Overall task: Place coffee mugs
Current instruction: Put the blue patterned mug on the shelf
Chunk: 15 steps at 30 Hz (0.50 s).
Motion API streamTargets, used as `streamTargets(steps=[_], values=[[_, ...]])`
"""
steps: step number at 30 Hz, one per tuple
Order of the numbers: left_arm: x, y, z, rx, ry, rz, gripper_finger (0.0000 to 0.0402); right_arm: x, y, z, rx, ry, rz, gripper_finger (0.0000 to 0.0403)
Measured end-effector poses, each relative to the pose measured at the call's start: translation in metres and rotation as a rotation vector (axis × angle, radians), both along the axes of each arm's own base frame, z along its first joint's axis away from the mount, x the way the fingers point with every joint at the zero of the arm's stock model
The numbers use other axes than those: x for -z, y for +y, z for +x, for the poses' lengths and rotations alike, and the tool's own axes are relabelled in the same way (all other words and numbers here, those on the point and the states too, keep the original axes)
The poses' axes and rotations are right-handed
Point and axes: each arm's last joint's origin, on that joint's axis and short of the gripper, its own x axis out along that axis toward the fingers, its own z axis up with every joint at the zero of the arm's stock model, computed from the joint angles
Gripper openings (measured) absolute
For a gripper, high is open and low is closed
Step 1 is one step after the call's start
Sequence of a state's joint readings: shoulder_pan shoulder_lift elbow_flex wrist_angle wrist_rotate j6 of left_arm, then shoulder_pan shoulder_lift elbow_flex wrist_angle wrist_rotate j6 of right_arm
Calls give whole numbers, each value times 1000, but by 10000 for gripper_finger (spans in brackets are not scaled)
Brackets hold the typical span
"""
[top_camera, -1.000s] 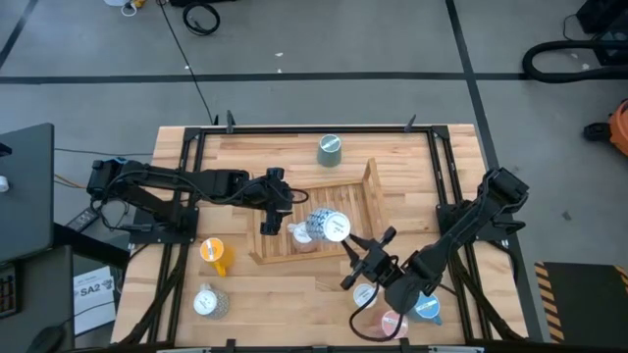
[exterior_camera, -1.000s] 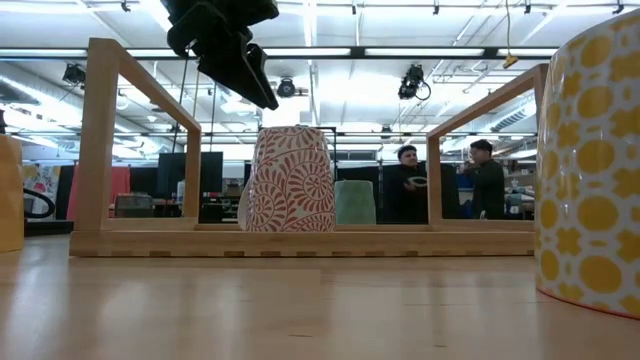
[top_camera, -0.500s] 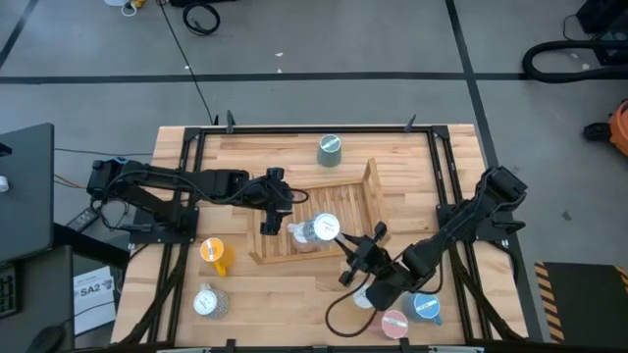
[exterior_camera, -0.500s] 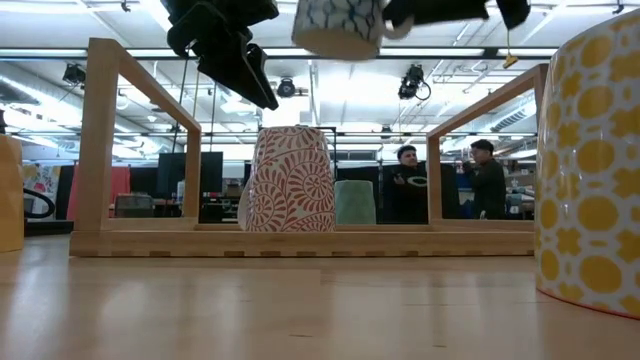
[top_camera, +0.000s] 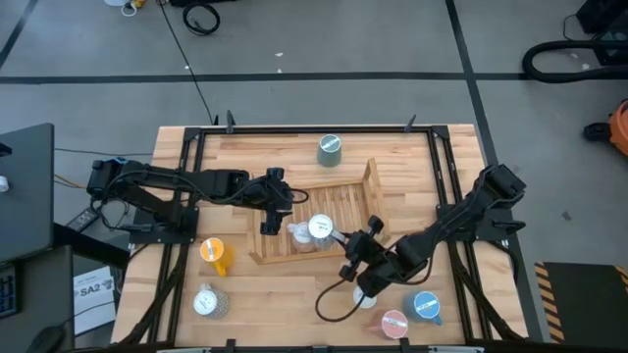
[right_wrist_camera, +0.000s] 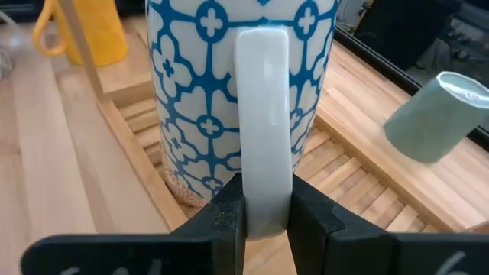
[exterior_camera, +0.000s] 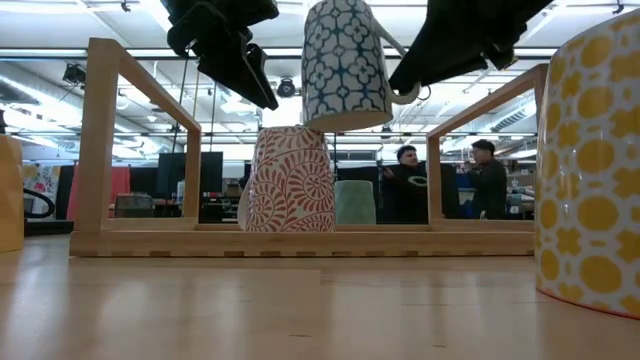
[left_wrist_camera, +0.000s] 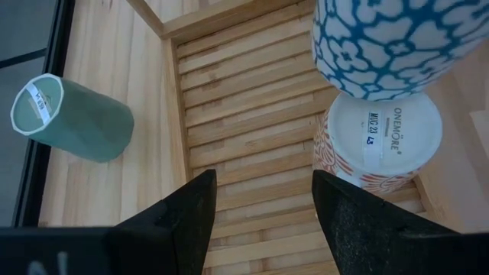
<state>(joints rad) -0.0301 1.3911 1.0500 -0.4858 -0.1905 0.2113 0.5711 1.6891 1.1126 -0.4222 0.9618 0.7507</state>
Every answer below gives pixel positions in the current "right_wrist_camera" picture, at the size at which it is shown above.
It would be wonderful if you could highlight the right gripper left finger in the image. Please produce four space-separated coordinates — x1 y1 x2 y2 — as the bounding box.
21 173 246 275

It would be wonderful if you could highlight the wooden tray with handle frames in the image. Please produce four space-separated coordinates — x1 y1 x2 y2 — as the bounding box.
57 0 489 275

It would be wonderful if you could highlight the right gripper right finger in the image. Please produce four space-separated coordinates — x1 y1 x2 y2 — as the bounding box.
286 174 489 275

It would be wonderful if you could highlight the plain green mug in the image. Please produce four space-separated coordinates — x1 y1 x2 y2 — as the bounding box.
384 71 489 165

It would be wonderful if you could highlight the plain yellow mug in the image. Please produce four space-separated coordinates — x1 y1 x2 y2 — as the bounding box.
32 0 129 68

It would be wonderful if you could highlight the blue lattice patterned mug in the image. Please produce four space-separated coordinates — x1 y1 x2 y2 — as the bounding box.
144 0 341 241

